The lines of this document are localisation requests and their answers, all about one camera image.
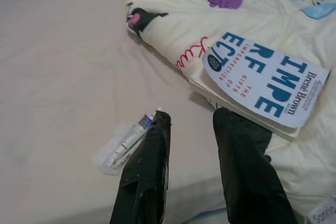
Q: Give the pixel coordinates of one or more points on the cream cartoon print quilt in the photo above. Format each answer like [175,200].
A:
[183,11]

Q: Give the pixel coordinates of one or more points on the clear plastic wrapper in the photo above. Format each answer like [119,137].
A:
[105,155]

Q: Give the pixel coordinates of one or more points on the white ointment tube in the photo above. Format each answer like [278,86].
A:
[131,140]

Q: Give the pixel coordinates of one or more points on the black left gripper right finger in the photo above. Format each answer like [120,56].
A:
[244,171]

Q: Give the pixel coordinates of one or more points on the white book with blue letters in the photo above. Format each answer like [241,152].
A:
[262,82]

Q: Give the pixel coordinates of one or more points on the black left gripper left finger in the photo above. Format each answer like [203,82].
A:
[147,171]

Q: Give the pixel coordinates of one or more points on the bed with cream sheet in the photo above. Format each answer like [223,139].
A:
[52,77]

